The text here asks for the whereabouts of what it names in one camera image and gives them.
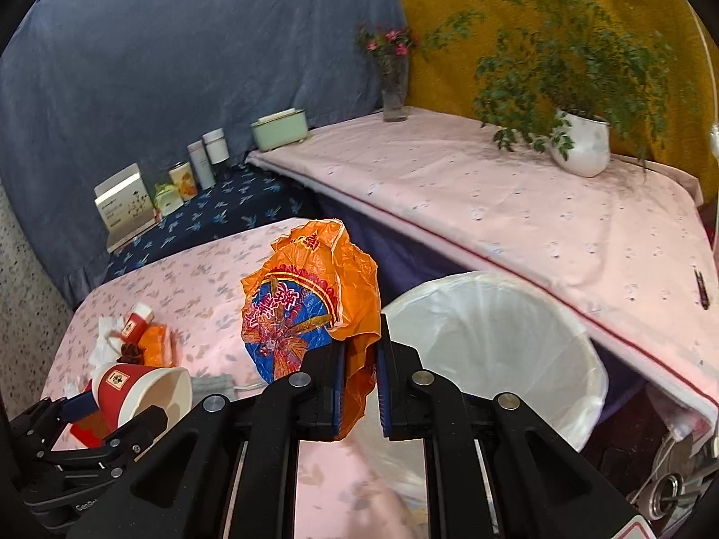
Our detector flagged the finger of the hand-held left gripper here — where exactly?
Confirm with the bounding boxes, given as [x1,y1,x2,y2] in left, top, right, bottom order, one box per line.
[53,404,170,482]
[10,393,100,457]

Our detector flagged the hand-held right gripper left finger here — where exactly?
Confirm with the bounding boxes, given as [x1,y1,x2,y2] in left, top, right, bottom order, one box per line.
[67,341,348,539]

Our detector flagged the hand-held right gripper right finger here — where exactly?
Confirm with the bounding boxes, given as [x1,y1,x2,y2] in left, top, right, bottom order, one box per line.
[375,313,647,539]

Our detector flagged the large red paper cup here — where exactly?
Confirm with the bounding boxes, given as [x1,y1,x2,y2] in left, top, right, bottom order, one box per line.
[90,364,193,433]

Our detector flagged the orange printed plastic bag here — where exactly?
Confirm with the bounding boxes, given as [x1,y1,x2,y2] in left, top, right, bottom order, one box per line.
[240,219,383,442]

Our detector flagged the white lined bin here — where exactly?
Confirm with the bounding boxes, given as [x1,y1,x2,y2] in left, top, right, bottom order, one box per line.
[351,271,610,523]

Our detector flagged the red paper packet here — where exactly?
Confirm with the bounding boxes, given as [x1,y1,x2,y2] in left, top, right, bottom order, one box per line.
[72,420,121,449]

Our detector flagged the crumpled white tissue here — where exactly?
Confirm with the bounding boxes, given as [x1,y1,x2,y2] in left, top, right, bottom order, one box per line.
[91,314,137,367]

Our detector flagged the orange snack packet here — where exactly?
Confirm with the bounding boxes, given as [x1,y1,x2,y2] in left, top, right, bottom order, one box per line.
[140,324,176,369]

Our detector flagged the dark purple cloth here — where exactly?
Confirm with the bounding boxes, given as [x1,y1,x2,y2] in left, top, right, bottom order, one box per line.
[315,191,647,405]

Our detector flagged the pink floral tablecloth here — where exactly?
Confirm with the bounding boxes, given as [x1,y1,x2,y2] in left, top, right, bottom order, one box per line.
[42,216,428,539]

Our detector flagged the pink dotted tablecloth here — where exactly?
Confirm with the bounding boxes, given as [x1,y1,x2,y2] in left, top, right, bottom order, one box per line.
[247,106,719,444]

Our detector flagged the dark blue floral cloth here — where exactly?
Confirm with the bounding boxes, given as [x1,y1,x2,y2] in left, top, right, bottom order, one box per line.
[104,163,315,282]

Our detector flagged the white cardboard box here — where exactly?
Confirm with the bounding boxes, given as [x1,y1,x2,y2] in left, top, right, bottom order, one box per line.
[93,163,160,253]

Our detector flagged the small green carton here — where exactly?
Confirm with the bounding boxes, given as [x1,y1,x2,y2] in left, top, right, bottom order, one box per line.
[153,182,184,217]

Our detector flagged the grey tube bottle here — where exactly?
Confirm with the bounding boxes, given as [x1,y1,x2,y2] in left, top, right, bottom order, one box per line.
[187,141,217,190]

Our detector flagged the small orange box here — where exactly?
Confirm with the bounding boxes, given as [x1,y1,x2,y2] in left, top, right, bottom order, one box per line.
[169,161,199,201]

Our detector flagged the pale green box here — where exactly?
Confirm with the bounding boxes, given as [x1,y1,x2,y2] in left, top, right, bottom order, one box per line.
[250,108,309,152]

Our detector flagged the white round jar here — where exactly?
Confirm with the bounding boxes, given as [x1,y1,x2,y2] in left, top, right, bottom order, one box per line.
[202,129,230,166]

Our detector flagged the glass vase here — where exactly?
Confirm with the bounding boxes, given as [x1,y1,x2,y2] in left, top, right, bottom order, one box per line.
[381,59,410,123]

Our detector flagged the white ceramic plant pot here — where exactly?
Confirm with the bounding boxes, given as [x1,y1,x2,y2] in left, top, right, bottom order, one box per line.
[549,109,612,178]

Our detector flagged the pink flower bunch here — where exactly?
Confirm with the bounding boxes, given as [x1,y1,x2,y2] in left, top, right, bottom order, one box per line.
[355,25,420,76]

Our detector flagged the blue-grey curtain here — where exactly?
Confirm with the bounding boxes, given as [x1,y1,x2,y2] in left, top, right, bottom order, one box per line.
[0,0,408,309]

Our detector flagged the green leafy plant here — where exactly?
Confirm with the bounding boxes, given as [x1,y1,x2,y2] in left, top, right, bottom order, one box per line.
[421,0,703,181]

